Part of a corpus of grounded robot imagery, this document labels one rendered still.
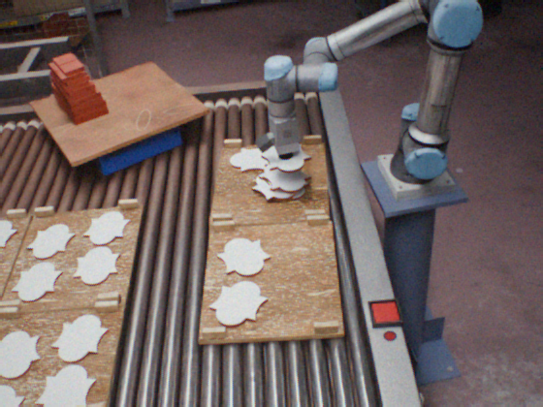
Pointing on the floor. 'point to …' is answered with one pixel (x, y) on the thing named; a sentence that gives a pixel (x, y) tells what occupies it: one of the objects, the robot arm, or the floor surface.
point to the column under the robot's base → (415, 272)
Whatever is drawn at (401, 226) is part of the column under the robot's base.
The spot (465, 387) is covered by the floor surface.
